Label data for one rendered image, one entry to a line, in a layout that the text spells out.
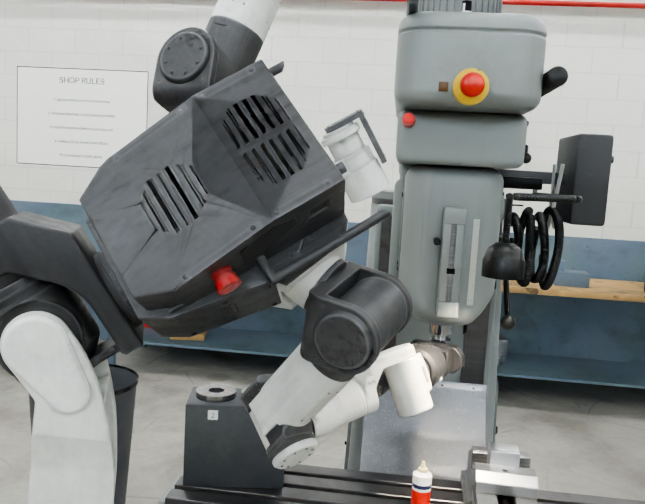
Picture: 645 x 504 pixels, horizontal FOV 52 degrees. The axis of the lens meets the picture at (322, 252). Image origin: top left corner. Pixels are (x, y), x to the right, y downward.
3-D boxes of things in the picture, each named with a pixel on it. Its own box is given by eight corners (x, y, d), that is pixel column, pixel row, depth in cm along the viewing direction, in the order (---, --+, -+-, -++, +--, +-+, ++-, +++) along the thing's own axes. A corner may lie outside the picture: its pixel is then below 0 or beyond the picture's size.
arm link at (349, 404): (365, 429, 117) (266, 473, 109) (338, 381, 122) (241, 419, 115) (380, 402, 109) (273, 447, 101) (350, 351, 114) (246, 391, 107)
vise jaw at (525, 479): (537, 500, 134) (539, 481, 133) (474, 492, 136) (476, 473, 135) (533, 486, 140) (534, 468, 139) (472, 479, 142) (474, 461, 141)
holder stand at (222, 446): (283, 489, 147) (287, 402, 145) (182, 486, 146) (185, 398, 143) (283, 465, 159) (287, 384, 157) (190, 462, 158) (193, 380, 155)
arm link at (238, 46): (190, 1, 101) (154, 82, 100) (238, 11, 97) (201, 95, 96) (227, 41, 111) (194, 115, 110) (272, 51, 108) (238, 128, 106)
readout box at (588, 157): (610, 227, 154) (620, 135, 152) (569, 224, 155) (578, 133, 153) (586, 221, 174) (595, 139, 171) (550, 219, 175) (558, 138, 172)
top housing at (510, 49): (547, 109, 113) (556, 11, 111) (392, 102, 116) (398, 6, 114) (504, 128, 159) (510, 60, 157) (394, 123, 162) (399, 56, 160)
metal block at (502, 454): (517, 481, 140) (520, 454, 139) (488, 478, 141) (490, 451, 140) (514, 471, 145) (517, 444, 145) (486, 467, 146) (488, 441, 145)
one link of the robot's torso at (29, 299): (-38, 323, 83) (48, 274, 85) (-13, 301, 96) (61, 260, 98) (21, 406, 86) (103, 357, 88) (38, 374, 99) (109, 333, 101)
